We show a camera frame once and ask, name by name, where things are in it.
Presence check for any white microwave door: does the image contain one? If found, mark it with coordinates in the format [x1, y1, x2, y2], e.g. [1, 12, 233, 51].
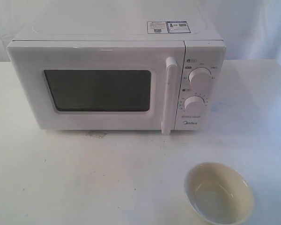
[7, 41, 185, 134]

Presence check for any cream ceramic bowl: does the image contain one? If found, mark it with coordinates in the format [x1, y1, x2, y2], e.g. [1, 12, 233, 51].
[184, 162, 255, 225]

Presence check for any white microwave oven body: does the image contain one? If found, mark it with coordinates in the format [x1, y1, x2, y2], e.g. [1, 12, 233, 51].
[11, 0, 226, 131]

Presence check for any clear tape patch on table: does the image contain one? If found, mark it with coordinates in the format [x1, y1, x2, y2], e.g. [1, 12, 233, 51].
[86, 131, 107, 139]

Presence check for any lower white control knob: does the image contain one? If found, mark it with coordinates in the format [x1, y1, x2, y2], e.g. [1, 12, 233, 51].
[184, 96, 205, 113]

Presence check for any white control knob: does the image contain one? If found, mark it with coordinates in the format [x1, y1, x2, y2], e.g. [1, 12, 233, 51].
[188, 67, 212, 89]
[184, 96, 205, 113]

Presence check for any upper white control knob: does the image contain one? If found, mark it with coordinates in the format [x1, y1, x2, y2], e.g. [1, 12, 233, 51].
[188, 67, 212, 89]

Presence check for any blue warning sticker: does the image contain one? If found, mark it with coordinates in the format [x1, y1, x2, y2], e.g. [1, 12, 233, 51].
[147, 21, 191, 34]

